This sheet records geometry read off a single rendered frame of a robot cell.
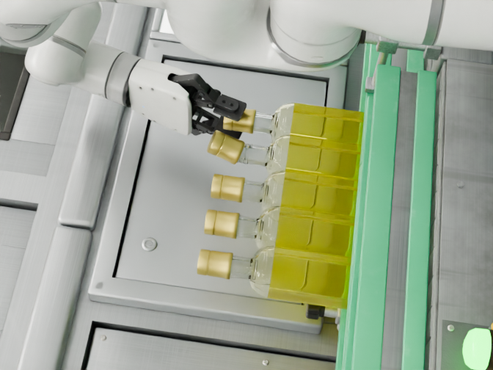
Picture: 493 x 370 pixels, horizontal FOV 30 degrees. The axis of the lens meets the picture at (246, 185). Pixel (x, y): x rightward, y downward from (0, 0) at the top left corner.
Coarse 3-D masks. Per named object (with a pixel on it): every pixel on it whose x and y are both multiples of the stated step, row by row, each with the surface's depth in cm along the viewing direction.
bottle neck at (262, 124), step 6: (258, 114) 132; (264, 114) 133; (258, 120) 132; (264, 120) 132; (270, 120) 132; (258, 126) 132; (264, 126) 132; (270, 126) 132; (258, 132) 133; (264, 132) 133
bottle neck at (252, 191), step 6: (246, 180) 127; (246, 186) 126; (252, 186) 126; (258, 186) 126; (246, 192) 126; (252, 192) 126; (258, 192) 126; (246, 198) 126; (252, 198) 126; (258, 198) 126
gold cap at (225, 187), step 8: (216, 176) 126; (224, 176) 127; (232, 176) 127; (216, 184) 126; (224, 184) 126; (232, 184) 126; (240, 184) 126; (216, 192) 126; (224, 192) 126; (232, 192) 126; (240, 192) 126; (232, 200) 127; (240, 200) 126
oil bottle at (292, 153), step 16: (272, 144) 128; (288, 144) 128; (304, 144) 128; (320, 144) 128; (336, 144) 128; (352, 144) 128; (272, 160) 127; (288, 160) 127; (304, 160) 127; (320, 160) 127; (336, 160) 127; (352, 160) 127; (336, 176) 127; (352, 176) 126
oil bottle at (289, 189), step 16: (272, 176) 126; (288, 176) 126; (304, 176) 126; (320, 176) 126; (272, 192) 124; (288, 192) 124; (304, 192) 124; (320, 192) 125; (336, 192) 125; (352, 192) 125; (304, 208) 124; (320, 208) 124; (336, 208) 123; (352, 208) 123
